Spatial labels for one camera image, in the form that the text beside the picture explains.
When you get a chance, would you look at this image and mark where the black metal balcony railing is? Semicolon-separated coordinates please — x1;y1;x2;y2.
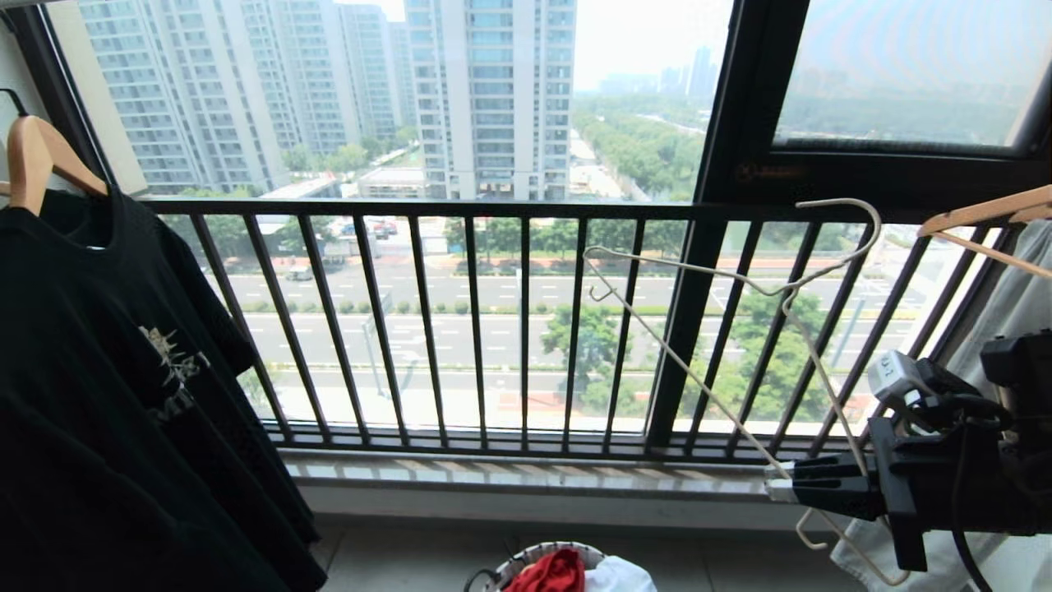
136;197;1024;463

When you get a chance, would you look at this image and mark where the red garment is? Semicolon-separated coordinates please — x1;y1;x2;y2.
503;548;587;592

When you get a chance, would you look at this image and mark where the white woven laundry basket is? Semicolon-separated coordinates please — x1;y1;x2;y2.
464;541;611;592

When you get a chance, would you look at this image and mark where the wooden clothes hanger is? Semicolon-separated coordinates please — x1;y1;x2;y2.
919;185;1052;280
0;86;109;216

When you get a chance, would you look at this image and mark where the pale grey hanging garment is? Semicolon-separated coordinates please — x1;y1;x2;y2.
830;218;1052;592

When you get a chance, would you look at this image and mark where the black printed t-shirt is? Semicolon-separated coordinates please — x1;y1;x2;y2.
0;187;328;592

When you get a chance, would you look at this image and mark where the marble window sill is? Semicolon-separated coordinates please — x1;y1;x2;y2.
279;451;823;531

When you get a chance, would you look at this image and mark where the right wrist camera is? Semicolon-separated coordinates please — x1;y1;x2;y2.
866;349;1013;434

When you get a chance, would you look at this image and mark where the black window frame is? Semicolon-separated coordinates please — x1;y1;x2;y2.
0;0;1052;451

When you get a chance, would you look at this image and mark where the white garment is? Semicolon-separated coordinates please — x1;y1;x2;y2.
584;556;658;592

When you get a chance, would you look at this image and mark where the white wire clothes hanger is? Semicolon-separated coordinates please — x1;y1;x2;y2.
584;197;913;587

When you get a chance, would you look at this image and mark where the black cable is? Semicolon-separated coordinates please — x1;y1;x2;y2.
949;460;994;592

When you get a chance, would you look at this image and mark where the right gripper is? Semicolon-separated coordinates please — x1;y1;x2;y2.
764;415;1018;573

